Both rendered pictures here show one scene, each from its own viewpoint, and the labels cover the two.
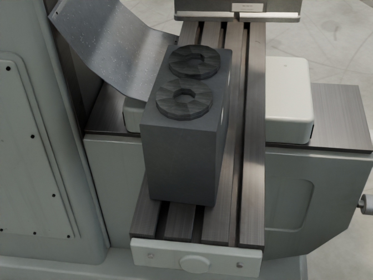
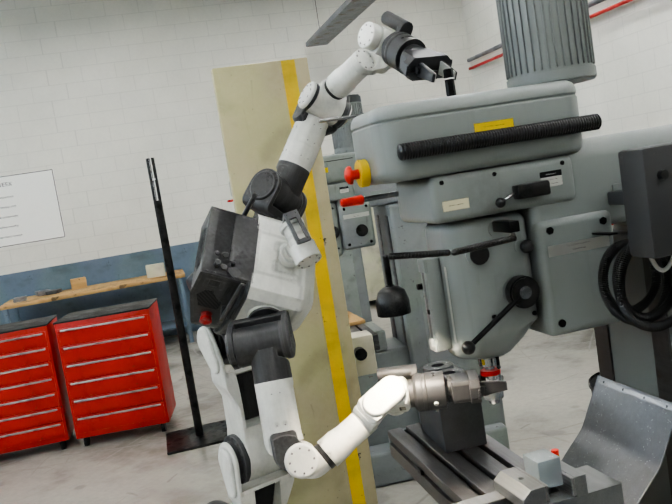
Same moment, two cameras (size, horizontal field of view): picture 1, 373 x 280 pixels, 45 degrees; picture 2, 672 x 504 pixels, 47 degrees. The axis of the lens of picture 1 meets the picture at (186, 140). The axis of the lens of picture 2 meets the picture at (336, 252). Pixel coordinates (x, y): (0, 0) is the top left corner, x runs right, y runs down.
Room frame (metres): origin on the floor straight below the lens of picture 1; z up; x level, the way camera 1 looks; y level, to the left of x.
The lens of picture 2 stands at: (2.48, -1.03, 1.76)
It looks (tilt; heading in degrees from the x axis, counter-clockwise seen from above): 5 degrees down; 158
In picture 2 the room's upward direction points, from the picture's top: 9 degrees counter-clockwise
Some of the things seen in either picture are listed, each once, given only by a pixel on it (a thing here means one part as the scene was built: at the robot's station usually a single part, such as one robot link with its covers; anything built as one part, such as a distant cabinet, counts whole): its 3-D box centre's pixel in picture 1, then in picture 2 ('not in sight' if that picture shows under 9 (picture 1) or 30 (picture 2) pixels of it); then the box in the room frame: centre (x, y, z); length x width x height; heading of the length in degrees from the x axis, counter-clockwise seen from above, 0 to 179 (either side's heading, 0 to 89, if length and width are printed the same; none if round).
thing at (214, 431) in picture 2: not in sight; (175, 300); (-3.22, -0.07, 1.06); 0.50 x 0.50 x 2.11; 81
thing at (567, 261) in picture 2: not in sight; (554, 268); (1.01, 0.09, 1.47); 0.24 x 0.19 x 0.26; 171
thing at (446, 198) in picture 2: not in sight; (482, 190); (0.98, -0.06, 1.68); 0.34 x 0.24 x 0.10; 81
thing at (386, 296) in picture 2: not in sight; (392, 299); (1.02, -0.34, 1.49); 0.07 x 0.07 x 0.06
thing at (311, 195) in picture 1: (224, 174); not in sight; (0.97, -0.12, 0.48); 0.80 x 0.30 x 0.60; 81
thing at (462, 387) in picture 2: not in sight; (452, 389); (0.93, -0.18, 1.23); 0.13 x 0.12 x 0.10; 152
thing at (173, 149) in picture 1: (191, 121); (448, 403); (0.59, -0.01, 1.08); 0.22 x 0.12 x 0.20; 168
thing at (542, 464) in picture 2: not in sight; (542, 469); (1.17, -0.13, 1.10); 0.06 x 0.05 x 0.06; 174
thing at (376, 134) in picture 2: not in sight; (462, 134); (0.98, -0.08, 1.81); 0.47 x 0.26 x 0.16; 81
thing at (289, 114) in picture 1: (219, 89); not in sight; (0.98, -0.10, 0.84); 0.50 x 0.35 x 0.12; 81
